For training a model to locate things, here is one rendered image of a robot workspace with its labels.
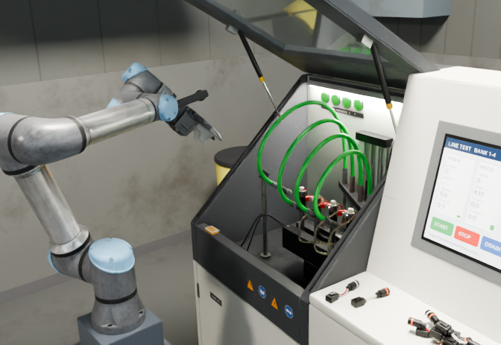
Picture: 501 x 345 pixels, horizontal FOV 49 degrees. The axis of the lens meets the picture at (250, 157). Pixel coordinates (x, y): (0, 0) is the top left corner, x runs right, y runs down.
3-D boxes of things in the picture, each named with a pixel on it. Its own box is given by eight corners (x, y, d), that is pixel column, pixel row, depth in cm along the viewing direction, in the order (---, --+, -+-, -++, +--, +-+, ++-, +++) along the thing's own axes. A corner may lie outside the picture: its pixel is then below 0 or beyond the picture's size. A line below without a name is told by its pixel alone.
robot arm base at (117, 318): (105, 342, 148) (101, 309, 145) (83, 317, 160) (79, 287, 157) (155, 320, 157) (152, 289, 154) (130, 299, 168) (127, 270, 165)
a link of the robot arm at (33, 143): (38, 128, 120) (179, 86, 160) (7, 123, 126) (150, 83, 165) (46, 178, 124) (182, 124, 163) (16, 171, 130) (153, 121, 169)
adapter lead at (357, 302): (355, 308, 146) (355, 302, 145) (350, 305, 148) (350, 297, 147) (391, 295, 151) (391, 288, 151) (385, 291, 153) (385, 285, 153)
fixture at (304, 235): (282, 264, 201) (282, 226, 196) (303, 256, 206) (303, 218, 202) (347, 306, 174) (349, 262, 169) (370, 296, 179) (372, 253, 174)
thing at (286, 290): (197, 263, 212) (194, 225, 207) (207, 260, 214) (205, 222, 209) (299, 344, 162) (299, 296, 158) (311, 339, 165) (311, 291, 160)
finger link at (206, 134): (212, 151, 178) (189, 134, 178) (224, 137, 179) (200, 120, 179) (213, 150, 175) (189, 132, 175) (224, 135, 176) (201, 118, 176)
